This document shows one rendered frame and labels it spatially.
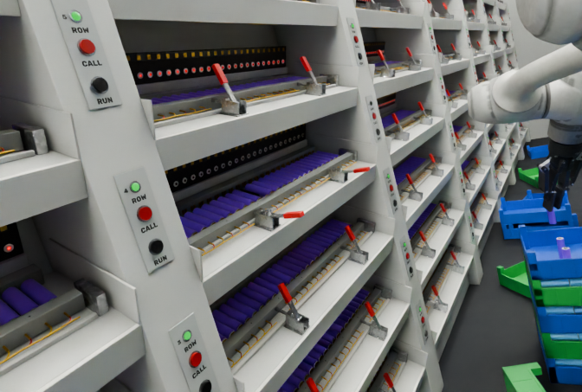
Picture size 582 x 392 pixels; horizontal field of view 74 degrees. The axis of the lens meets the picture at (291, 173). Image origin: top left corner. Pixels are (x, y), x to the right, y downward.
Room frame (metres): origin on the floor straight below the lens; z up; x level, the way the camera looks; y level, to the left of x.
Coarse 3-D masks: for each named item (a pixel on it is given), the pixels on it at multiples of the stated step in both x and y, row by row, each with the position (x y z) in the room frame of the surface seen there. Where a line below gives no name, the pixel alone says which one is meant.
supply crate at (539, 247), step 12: (564, 228) 1.07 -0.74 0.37; (576, 228) 1.06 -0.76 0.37; (528, 240) 1.11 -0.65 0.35; (540, 240) 1.10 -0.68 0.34; (552, 240) 1.09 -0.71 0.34; (564, 240) 1.07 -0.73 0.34; (576, 240) 1.06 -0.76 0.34; (528, 252) 0.95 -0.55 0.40; (540, 252) 1.07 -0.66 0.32; (552, 252) 1.05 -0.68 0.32; (576, 252) 1.02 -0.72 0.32; (528, 264) 0.95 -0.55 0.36; (540, 264) 0.94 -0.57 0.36; (552, 264) 0.93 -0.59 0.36; (564, 264) 0.91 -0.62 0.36; (576, 264) 0.90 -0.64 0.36; (540, 276) 0.94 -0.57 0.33; (552, 276) 0.93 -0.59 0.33; (564, 276) 0.92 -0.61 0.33; (576, 276) 0.90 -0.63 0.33
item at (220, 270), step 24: (336, 144) 1.03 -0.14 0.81; (360, 144) 0.99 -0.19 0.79; (240, 168) 0.83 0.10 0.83; (192, 192) 0.73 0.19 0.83; (312, 192) 0.79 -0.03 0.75; (336, 192) 0.80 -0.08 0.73; (312, 216) 0.73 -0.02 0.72; (240, 240) 0.60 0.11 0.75; (264, 240) 0.60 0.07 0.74; (288, 240) 0.66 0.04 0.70; (216, 264) 0.54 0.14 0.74; (240, 264) 0.56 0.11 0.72; (216, 288) 0.52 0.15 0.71
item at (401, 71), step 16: (368, 48) 1.47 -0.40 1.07; (384, 48) 1.59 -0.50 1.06; (368, 64) 1.05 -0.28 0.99; (384, 64) 1.42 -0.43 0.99; (400, 64) 1.42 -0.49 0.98; (416, 64) 1.40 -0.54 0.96; (432, 64) 1.52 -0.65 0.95; (384, 80) 1.11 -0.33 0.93; (400, 80) 1.22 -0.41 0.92; (416, 80) 1.36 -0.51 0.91
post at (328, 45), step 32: (352, 0) 1.04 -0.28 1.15; (288, 32) 1.07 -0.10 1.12; (320, 32) 1.01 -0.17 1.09; (288, 64) 1.08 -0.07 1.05; (352, 64) 0.97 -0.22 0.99; (320, 128) 1.06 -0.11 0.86; (352, 128) 1.00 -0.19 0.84; (384, 160) 1.01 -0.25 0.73; (384, 192) 0.97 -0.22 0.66; (416, 288) 1.02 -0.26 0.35; (416, 320) 0.98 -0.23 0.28
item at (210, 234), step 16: (336, 160) 0.92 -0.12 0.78; (304, 176) 0.82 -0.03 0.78; (320, 176) 0.85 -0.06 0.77; (272, 192) 0.73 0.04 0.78; (288, 192) 0.75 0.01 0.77; (256, 208) 0.67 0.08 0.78; (224, 224) 0.61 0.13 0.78; (240, 224) 0.64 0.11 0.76; (192, 240) 0.56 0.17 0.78; (208, 240) 0.58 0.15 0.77
